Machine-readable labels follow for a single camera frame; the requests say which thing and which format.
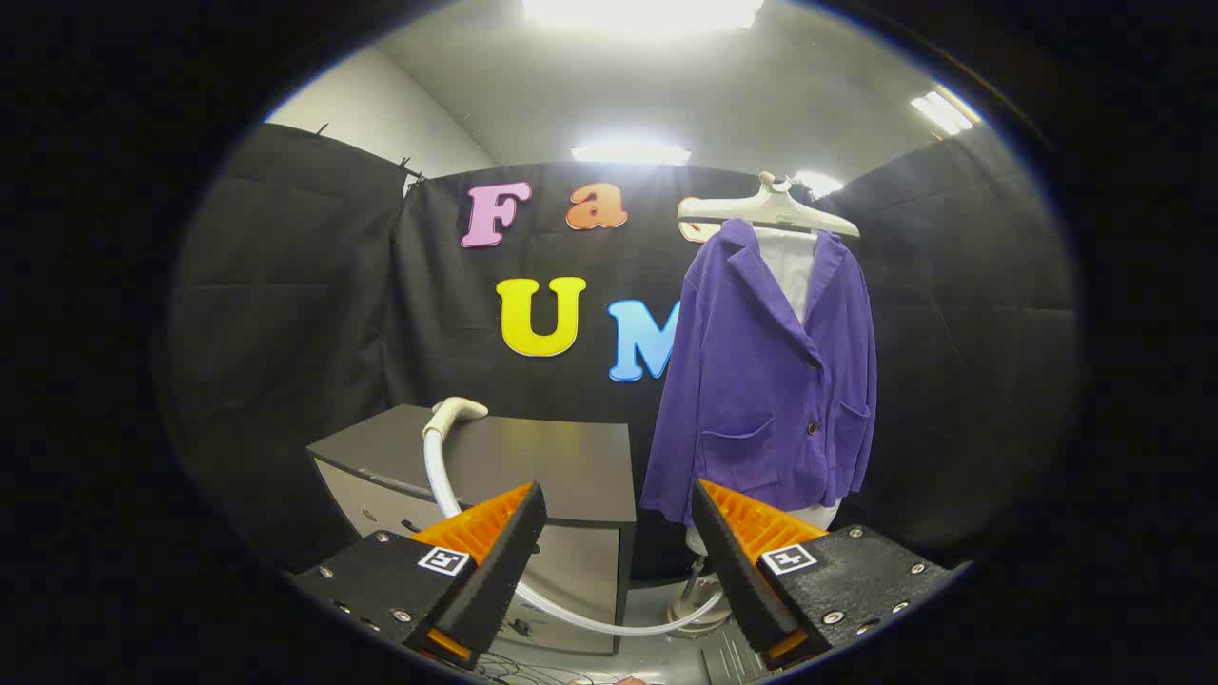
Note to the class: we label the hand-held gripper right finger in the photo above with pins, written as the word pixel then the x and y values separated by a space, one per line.
pixel 728 561

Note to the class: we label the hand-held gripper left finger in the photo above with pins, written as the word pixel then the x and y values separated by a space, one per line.
pixel 509 561

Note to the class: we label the white plastic clothes hanger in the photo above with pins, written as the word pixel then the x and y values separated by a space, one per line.
pixel 775 207

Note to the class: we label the grey cabinet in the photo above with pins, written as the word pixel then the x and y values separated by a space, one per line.
pixel 542 466

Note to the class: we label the small ceiling light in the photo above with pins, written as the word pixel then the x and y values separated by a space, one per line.
pixel 818 184

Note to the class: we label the long ceiling light strip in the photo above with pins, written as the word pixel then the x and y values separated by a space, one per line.
pixel 630 152

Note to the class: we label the double ceiling light panel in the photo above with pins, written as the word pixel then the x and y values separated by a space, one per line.
pixel 942 112

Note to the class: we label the large ceiling light panel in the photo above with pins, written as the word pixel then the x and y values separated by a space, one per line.
pixel 642 11

